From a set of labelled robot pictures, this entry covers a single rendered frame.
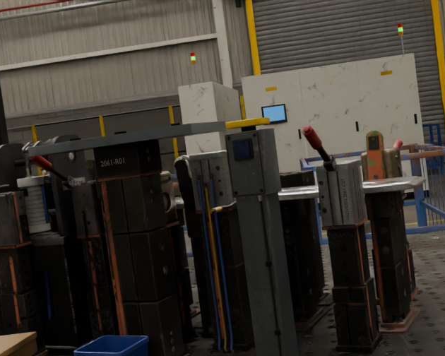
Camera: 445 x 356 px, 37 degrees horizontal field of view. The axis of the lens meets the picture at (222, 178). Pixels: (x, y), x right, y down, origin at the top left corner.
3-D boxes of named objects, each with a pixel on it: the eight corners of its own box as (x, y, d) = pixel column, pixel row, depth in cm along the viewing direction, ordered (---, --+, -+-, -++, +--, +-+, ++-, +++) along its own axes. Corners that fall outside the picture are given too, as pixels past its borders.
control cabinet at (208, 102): (222, 205, 1210) (205, 69, 1198) (252, 202, 1201) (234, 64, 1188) (193, 224, 975) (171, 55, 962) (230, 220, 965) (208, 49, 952)
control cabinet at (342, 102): (258, 217, 961) (236, 45, 948) (260, 212, 1014) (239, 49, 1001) (431, 197, 933) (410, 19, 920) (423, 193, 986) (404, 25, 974)
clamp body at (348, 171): (390, 337, 134) (369, 157, 132) (377, 357, 124) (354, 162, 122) (344, 337, 138) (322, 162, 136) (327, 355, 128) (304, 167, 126)
